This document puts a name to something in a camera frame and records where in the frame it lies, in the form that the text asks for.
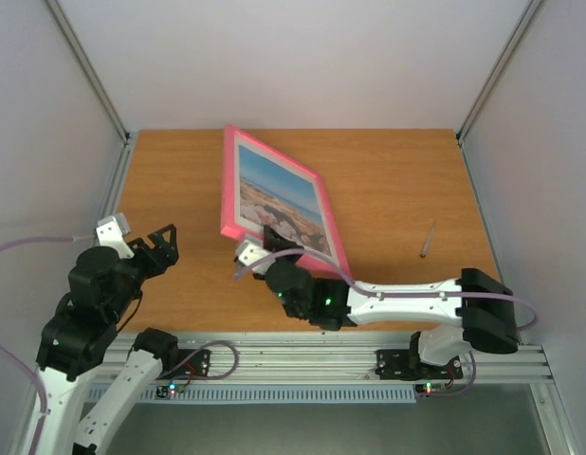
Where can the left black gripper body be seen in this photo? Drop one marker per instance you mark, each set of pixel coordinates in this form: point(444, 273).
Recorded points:
point(156, 264)

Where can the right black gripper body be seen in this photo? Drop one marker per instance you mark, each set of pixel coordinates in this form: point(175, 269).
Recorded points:
point(272, 244)

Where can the pink photo frame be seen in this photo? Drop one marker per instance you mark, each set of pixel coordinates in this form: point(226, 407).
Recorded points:
point(232, 227)

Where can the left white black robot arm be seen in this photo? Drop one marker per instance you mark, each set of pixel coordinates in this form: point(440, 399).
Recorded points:
point(105, 280)

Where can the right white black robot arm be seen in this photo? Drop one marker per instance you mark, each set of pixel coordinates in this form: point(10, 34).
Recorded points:
point(470, 313)

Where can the beach landscape photo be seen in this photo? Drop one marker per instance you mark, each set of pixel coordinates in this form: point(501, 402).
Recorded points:
point(271, 195)

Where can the left controller board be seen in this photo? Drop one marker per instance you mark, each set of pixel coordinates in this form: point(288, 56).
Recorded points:
point(170, 391)

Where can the controller board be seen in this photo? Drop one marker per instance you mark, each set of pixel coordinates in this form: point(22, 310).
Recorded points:
point(170, 391)
point(430, 388)

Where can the right controller board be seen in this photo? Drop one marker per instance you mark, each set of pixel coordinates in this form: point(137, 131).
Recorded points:
point(430, 388)

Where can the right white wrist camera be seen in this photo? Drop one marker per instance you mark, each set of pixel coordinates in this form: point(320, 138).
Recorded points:
point(249, 252)

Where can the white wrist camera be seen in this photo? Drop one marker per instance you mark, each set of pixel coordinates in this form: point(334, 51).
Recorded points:
point(111, 232)
point(249, 252)

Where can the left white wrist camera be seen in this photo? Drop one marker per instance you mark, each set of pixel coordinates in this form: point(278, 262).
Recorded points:
point(111, 232)

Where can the aluminium front rail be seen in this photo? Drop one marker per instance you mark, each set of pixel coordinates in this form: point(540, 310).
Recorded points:
point(348, 357)

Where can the left aluminium corner post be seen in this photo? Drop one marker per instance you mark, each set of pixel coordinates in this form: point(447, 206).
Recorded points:
point(74, 43)

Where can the aluminium corner post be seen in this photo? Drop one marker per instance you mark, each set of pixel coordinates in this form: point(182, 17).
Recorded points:
point(527, 18)
point(74, 43)

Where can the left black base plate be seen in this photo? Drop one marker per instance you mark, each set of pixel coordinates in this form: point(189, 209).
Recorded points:
point(195, 366)

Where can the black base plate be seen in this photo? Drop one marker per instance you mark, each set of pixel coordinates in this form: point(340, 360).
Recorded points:
point(404, 365)
point(195, 366)

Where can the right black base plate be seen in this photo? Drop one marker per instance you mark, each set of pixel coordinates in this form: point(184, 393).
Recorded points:
point(404, 365)

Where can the grey slotted cable duct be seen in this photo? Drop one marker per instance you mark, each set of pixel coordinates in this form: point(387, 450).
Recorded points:
point(209, 395)

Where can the right aluminium corner post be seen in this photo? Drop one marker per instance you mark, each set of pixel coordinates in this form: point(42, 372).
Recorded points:
point(527, 18)

